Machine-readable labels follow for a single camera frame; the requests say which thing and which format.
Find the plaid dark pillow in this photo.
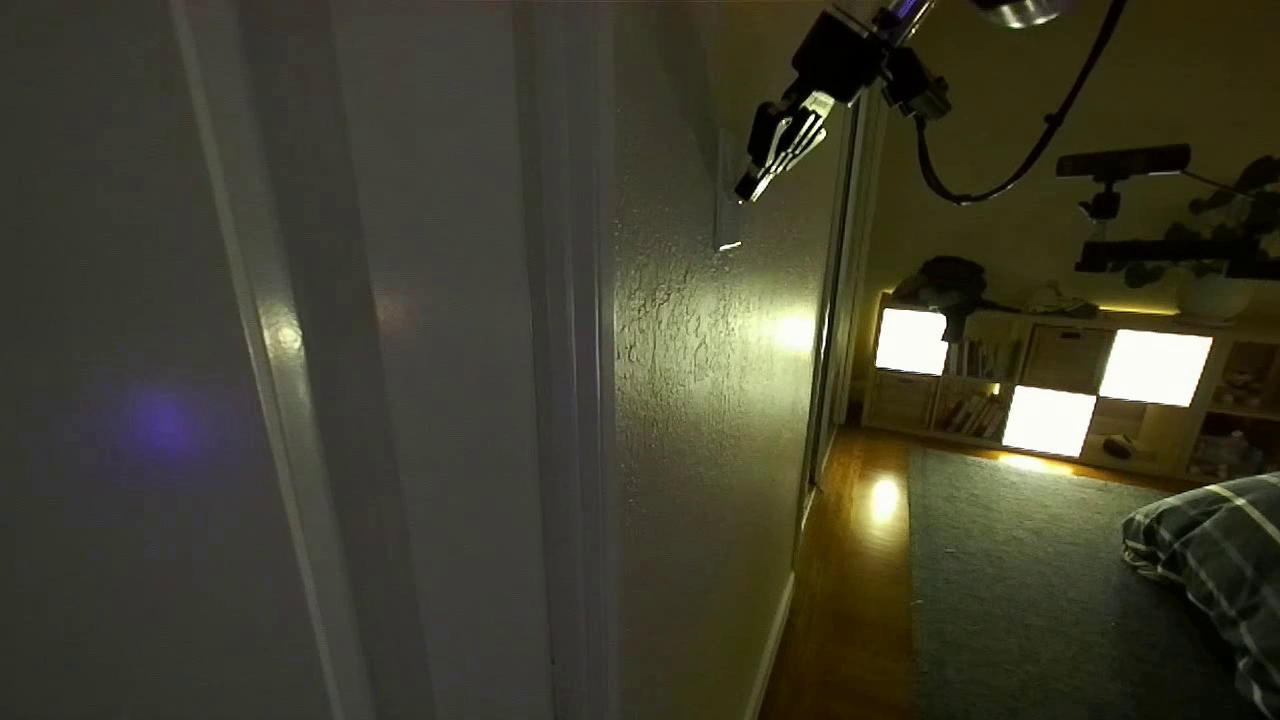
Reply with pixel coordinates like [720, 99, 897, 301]
[1114, 467, 1280, 720]

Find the white wall light switch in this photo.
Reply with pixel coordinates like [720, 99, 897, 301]
[712, 162, 750, 262]

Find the white door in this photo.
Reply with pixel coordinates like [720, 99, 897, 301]
[165, 0, 556, 720]

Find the wooden cube shelf unit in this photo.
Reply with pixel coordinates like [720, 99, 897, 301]
[860, 295, 1280, 490]

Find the sliding closet door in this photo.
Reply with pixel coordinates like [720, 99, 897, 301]
[800, 91, 899, 500]

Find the white baseboard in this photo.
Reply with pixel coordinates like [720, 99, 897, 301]
[740, 570, 804, 720]

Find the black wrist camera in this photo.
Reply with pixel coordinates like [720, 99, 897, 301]
[877, 39, 961, 127]

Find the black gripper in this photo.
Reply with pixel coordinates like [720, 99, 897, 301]
[733, 7, 888, 207]

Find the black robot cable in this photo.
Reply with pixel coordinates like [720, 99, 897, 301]
[906, 0, 1136, 207]

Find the black camera bar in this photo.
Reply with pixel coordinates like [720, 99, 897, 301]
[1051, 139, 1196, 185]

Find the row of books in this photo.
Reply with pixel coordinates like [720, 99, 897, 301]
[928, 382, 1007, 443]

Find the light cloth pile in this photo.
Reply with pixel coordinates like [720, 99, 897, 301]
[1020, 279, 1103, 323]

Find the brown storage basket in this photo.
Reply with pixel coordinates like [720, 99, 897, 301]
[1020, 323, 1111, 396]

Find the dark bag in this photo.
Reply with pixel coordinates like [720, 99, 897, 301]
[892, 252, 996, 340]

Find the glowing white cube panel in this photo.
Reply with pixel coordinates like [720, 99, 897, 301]
[998, 382, 1098, 465]
[1091, 323, 1221, 411]
[870, 303, 957, 382]

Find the grey carpet rug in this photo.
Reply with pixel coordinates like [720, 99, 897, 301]
[904, 443, 1269, 720]

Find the white door frame trim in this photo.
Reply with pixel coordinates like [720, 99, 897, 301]
[512, 0, 624, 720]

